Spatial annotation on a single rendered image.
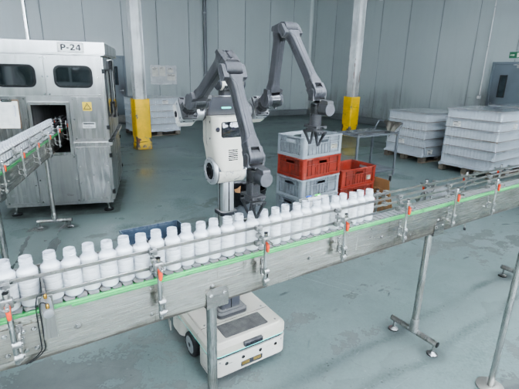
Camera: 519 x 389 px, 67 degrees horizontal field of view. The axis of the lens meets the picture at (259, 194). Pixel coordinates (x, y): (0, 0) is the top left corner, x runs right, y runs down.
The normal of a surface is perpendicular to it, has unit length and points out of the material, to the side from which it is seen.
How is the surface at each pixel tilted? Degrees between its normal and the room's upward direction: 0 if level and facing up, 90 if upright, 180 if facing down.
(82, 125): 90
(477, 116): 89
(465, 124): 90
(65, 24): 90
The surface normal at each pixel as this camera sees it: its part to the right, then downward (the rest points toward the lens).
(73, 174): 0.25, 0.29
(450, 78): -0.84, 0.14
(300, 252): 0.55, 0.26
